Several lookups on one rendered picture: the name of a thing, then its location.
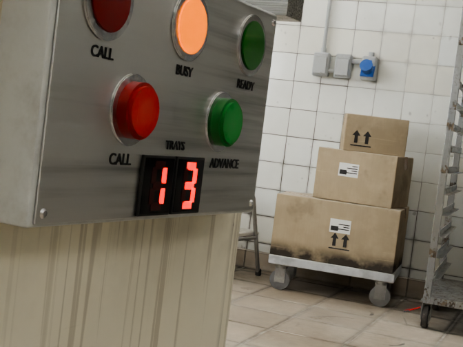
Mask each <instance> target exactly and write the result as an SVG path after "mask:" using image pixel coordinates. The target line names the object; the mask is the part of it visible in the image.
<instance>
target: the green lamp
mask: <svg viewBox="0 0 463 347"><path fill-rule="evenodd" d="M264 49H265V37H264V32H263V29H262V26H261V25H260V24H259V22H257V21H252V22H251V23H250V24H249V25H248V26H247V28H246V30H245V33H244V36H243V44H242V53H243V61H244V63H245V66H246V67H247V69H248V70H255V69H256V68H257V67H258V66H259V65H260V62H261V60H262V58H263V53H264Z"/></svg>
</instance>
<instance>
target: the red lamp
mask: <svg viewBox="0 0 463 347"><path fill-rule="evenodd" d="M130 7H131V0H92V9H93V13H94V17H95V19H96V22H97V23H98V25H99V26H100V27H101V28H102V29H103V30H104V31H106V32H110V33H113V32H117V31H118V30H120V29H121V28H122V27H123V25H124V24H125V22H126V21H127V18H128V16H129V13H130Z"/></svg>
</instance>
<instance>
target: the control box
mask: <svg viewBox="0 0 463 347"><path fill-rule="evenodd" d="M186 1H187V0H131V7H130V13H129V16H128V18H127V21H126V22H125V24H124V25H123V27H122V28H121V29H120V30H118V31H117V32H113V33H110V32H106V31H104V30H103V29H102V28H101V27H100V26H99V25H98V23H97V22H96V19H95V17H94V13H93V9H92V0H3V3H2V10H1V22H0V223H4V224H10V225H14V226H18V227H23V228H32V227H51V226H61V225H71V224H89V223H100V222H119V221H129V220H148V219H158V218H177V217H187V216H197V215H216V214H226V213H244V212H251V211H252V210H253V207H254V196H255V190H256V180H257V174H258V163H259V158H260V147H261V141H262V135H263V125H264V119H265V108H266V102H267V92H268V86H269V75H270V69H271V59H272V53H273V47H274V37H275V31H276V20H277V16H276V15H275V14H273V13H271V12H268V11H266V10H263V9H261V8H259V7H256V6H254V5H252V4H250V3H247V2H245V1H242V0H200V1H201V2H202V4H203V5H204V7H205V11H206V14H207V34H206V37H205V41H204V43H203V45H202V47H201V49H200V50H199V51H197V53H195V54H188V53H186V51H184V49H183V48H182V46H181V42H180V40H179V36H178V20H179V16H180V13H181V9H182V7H183V5H184V4H185V2H186ZM252 21H257V22H259V24H260V25H261V26H262V29H263V32H264V37H265V49H264V53H263V58H262V60H261V62H260V65H259V66H258V67H257V68H256V69H255V70H248V69H247V67H246V66H245V63H244V61H243V53H242V44H243V36H244V33H245V30H246V28H247V26H248V25H249V24H250V23H251V22H252ZM133 81H137V82H144V83H149V84H150V85H151V86H152V87H153V88H154V90H155V92H156V94H157V96H158V100H159V108H160V109H159V116H158V121H157V124H156V126H155V128H154V130H153V131H152V133H151V134H150V135H149V136H148V137H147V138H145V139H143V140H136V139H131V138H126V137H124V135H122V133H121V131H120V130H119V126H118V124H117V119H116V108H117V103H118V100H119V96H120V94H121V92H122V91H123V88H124V87H125V86H126V85H127V84H128V83H131V82H133ZM222 98H231V99H234V100H236V101H237V102H238V104H239V105H240V107H241V109H242V113H243V126H242V129H241V133H240V136H239V137H238V140H237V141H236V142H235V143H234V144H233V145H232V146H230V147H224V146H218V145H216V144H215V143H214V141H213V140H212V136H211V132H210V120H211V116H212V111H213V109H214V106H215V104H216V103H217V102H218V101H219V100H220V99H222ZM156 160H157V161H166V166H165V168H167V180H166V183H163V188H165V197H164V203H163V204H161V210H160V211H150V204H148V202H149V195H150V188H152V187H153V183H151V178H152V167H155V164H156ZM187 162H196V169H198V174H197V180H196V183H194V188H196V191H195V197H194V202H192V207H191V209H182V205H183V203H181V193H182V188H185V183H183V176H184V170H185V168H187Z"/></svg>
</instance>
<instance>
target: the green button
mask: <svg viewBox="0 0 463 347"><path fill-rule="evenodd" d="M242 126H243V113H242V109H241V107H240V105H239V104H238V102H237V101H236V100H234V99H231V98H222V99H220V100H219V101H218V102H217V103H216V104H215V106H214V109H213V111H212V116H211V120H210V132H211V136H212V140H213V141H214V143H215V144H216V145H218V146H224V147H230V146H232V145H233V144H234V143H235V142H236V141H237V140H238V137H239V136H240V133H241V129H242Z"/></svg>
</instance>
